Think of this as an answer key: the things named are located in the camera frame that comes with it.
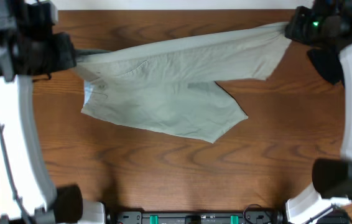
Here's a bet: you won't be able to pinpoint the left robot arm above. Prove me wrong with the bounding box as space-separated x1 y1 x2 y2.
0 0 106 223

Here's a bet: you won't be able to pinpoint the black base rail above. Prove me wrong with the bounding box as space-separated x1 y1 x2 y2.
107 208 284 224

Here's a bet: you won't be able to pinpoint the left black cable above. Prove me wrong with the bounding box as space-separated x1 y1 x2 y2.
0 86 37 224

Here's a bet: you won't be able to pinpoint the beige khaki shorts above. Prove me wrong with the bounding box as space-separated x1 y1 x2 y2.
75 22 290 142

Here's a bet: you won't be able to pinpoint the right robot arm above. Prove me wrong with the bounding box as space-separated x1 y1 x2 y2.
280 1 352 223

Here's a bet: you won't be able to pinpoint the black garment with red trim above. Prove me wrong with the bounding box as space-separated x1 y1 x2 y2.
307 47 345 86

